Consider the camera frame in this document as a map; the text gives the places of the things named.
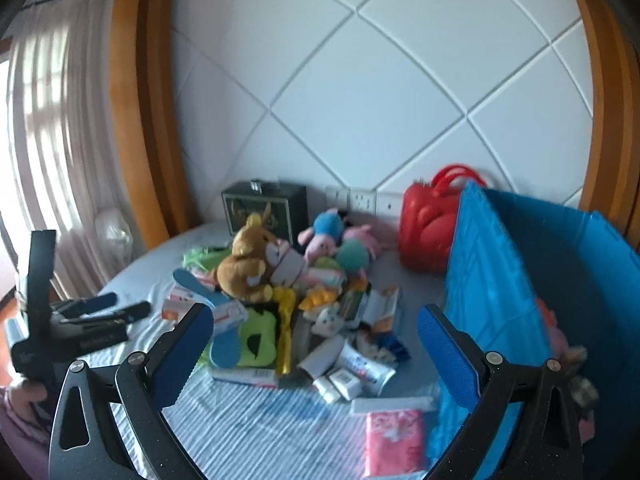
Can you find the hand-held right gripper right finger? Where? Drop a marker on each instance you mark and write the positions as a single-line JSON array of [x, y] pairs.
[[445, 355]]

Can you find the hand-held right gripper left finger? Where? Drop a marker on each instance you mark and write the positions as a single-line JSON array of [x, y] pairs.
[[182, 355]]

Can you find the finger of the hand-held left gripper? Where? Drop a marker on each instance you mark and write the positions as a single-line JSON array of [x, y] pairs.
[[135, 311], [95, 304]]

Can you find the blue plastic storage bin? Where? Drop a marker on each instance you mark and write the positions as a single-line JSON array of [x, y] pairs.
[[500, 270]]

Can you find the person's left forearm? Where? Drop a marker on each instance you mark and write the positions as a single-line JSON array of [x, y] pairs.
[[20, 425]]

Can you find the orange and white box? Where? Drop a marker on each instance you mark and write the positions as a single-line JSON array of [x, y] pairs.
[[175, 310]]

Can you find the blue oval paddle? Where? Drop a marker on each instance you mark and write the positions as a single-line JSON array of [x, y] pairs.
[[225, 350]]

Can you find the small blue item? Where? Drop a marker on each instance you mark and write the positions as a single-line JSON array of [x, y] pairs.
[[395, 345]]

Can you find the white box red print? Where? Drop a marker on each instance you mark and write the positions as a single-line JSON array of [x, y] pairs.
[[230, 315]]

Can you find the blue hand fan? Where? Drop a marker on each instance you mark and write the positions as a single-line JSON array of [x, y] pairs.
[[195, 285]]

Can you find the flat white box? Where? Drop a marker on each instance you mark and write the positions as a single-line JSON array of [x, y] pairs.
[[245, 376]]

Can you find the long white box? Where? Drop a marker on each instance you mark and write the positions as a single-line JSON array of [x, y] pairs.
[[390, 405]]

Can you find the white box orange stripe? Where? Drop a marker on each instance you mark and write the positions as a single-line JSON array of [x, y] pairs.
[[382, 310]]

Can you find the white toothpaste tube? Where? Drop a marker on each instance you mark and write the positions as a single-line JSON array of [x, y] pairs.
[[365, 367]]

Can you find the light green cloth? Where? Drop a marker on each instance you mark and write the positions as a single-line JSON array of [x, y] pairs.
[[200, 257]]

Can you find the bright green plush toy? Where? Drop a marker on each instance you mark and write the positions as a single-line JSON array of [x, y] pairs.
[[267, 325]]

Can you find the pink floral tissue pack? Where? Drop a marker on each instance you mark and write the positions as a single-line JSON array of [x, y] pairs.
[[395, 440]]

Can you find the small white box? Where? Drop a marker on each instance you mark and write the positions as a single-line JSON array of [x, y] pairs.
[[345, 382]]

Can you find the green striped box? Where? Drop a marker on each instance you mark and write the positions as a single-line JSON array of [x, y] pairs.
[[352, 305]]

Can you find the brown bear plush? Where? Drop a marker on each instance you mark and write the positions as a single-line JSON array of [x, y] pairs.
[[245, 260]]

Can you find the white cat plush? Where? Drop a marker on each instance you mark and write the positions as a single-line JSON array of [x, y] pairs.
[[327, 322]]

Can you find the white tube box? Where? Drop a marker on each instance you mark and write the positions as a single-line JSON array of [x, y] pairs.
[[322, 355]]

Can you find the red plastic carry case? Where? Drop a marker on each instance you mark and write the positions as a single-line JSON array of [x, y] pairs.
[[425, 230]]

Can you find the teal round plush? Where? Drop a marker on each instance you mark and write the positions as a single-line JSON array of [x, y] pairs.
[[352, 257]]

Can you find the yellow plush toy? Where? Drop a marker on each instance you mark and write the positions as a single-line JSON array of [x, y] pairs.
[[317, 300]]

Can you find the pink pig plush blue hat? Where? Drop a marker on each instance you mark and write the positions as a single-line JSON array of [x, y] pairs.
[[325, 230]]

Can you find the light window curtain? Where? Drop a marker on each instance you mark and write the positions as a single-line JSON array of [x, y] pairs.
[[50, 135]]

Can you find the dark tin box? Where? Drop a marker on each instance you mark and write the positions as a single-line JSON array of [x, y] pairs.
[[285, 210]]

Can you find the white wall socket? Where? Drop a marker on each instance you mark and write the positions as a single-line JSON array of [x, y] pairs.
[[362, 200], [336, 199], [389, 202]]

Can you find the wooden headboard frame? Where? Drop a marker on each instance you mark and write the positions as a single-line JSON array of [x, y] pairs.
[[150, 110]]

